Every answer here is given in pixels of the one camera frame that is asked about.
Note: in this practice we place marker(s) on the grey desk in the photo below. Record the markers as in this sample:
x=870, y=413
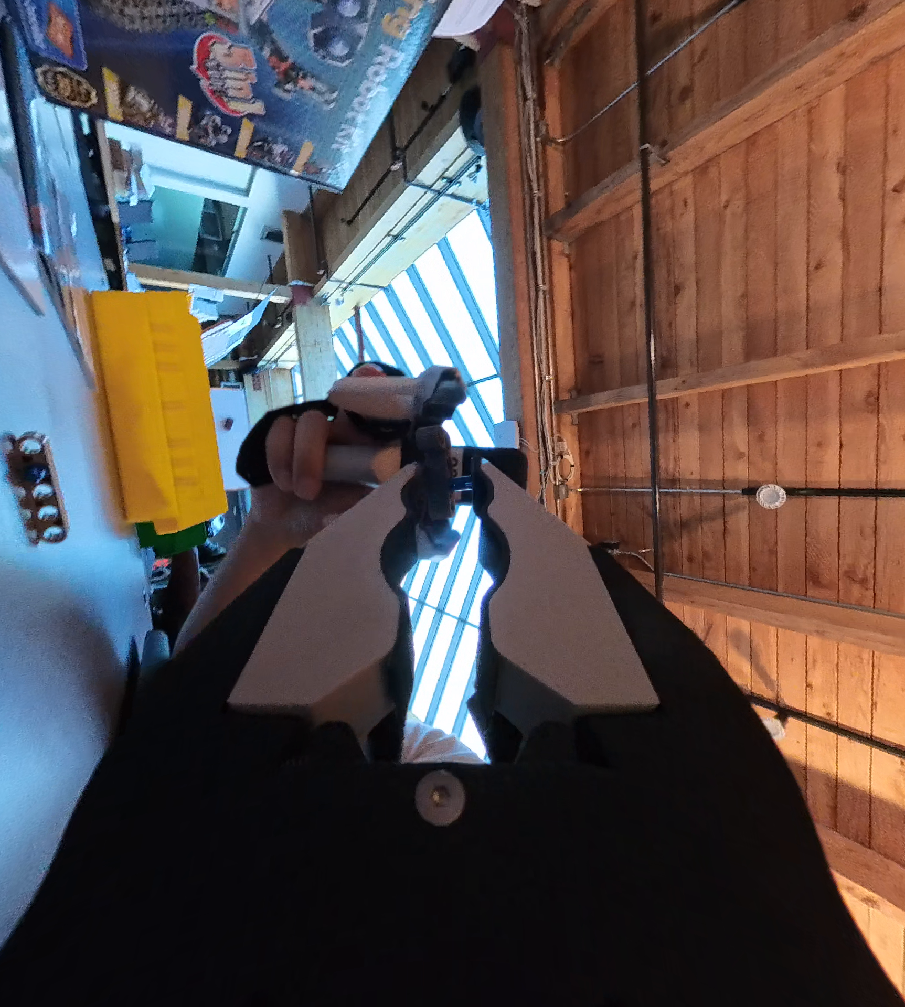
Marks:
x=27, y=708

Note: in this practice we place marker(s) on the blue toy box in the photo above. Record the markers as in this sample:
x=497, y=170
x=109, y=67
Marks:
x=224, y=79

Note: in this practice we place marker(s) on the person's right forearm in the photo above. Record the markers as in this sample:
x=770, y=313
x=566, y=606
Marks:
x=232, y=582

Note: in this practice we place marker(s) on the yellow storage bin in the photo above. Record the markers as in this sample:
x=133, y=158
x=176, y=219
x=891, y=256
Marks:
x=153, y=393

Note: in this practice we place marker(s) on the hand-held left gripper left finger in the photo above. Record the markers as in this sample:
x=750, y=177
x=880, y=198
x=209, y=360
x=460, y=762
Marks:
x=318, y=629

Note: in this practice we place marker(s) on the whiteboard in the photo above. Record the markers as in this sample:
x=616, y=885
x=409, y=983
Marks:
x=236, y=456

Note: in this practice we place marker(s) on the green storage bin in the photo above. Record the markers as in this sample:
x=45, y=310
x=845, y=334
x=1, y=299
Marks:
x=173, y=536

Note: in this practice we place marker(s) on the white round ceiling sensor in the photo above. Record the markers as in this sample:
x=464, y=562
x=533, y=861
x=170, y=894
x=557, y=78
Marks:
x=771, y=496

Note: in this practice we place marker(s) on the person's right hand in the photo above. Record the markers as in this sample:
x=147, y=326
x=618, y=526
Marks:
x=303, y=464

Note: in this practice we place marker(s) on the dark grey angled beam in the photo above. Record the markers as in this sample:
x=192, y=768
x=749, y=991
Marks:
x=432, y=492

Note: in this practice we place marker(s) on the person's white t-shirt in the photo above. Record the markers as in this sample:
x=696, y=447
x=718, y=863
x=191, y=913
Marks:
x=440, y=743

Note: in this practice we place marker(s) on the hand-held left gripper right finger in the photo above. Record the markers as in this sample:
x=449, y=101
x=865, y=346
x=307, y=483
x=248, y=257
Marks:
x=570, y=629

